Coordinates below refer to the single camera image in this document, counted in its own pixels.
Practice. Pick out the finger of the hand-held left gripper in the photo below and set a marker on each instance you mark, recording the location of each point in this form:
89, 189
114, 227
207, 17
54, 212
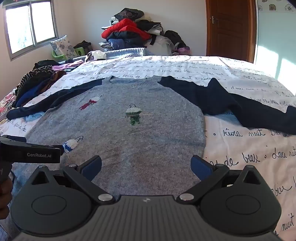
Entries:
13, 138
57, 148

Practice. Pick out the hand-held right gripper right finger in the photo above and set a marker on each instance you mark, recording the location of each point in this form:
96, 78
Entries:
200, 167

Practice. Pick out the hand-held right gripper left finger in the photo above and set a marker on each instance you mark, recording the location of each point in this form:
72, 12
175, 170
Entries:
93, 166

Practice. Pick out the grey sweater with navy sleeves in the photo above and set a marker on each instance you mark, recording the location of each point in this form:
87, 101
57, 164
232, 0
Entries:
138, 129

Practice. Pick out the clothes pile with striped garment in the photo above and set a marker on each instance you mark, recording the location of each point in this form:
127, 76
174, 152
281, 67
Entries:
39, 81

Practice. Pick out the clothes pile with red jacket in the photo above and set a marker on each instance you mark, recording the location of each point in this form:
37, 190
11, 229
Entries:
129, 30

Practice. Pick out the person's left hand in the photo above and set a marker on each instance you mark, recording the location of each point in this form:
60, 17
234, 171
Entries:
5, 199

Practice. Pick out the white script-printed blanket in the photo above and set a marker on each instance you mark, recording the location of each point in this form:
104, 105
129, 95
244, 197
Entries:
249, 153

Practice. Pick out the green plastic chair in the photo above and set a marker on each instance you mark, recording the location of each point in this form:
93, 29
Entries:
77, 51

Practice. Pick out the white crumpled cloth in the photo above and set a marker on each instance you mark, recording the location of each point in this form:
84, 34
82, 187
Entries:
97, 55

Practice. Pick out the floral pillow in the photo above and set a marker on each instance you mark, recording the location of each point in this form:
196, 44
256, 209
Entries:
63, 46

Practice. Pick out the dark bag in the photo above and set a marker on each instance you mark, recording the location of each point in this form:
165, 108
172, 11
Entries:
83, 45

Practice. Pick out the sliding window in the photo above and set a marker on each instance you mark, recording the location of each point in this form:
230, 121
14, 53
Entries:
30, 25

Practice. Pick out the light blue knitted blanket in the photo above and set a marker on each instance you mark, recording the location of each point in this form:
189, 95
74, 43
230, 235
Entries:
129, 52

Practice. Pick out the brown wooden door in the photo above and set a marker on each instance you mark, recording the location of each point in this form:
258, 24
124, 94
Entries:
229, 27

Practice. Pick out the pale wardrobe with floral trim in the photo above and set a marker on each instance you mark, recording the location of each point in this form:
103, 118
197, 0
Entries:
275, 41

